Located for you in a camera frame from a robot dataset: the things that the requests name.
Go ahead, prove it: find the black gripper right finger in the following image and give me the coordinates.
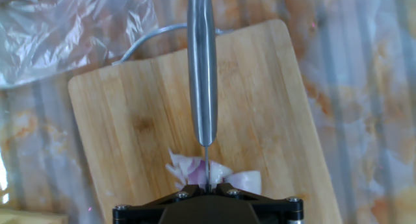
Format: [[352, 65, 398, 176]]
[[208, 183, 304, 224]]

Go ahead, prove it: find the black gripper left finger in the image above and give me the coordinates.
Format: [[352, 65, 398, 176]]
[[112, 184, 207, 224]]

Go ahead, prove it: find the steel cleaver knife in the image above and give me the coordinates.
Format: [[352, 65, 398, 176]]
[[187, 0, 218, 192]]

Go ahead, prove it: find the chopped red onion piece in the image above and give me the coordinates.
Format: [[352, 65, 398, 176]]
[[164, 148, 207, 190], [209, 161, 234, 185]]

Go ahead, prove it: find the wooden cutting board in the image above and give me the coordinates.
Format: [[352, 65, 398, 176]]
[[67, 19, 344, 224]]

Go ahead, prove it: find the marble pattern plastic mat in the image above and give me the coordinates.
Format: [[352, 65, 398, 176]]
[[0, 0, 416, 224]]

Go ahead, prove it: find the plastic bag of garlic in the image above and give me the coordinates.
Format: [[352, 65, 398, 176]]
[[0, 0, 160, 90]]

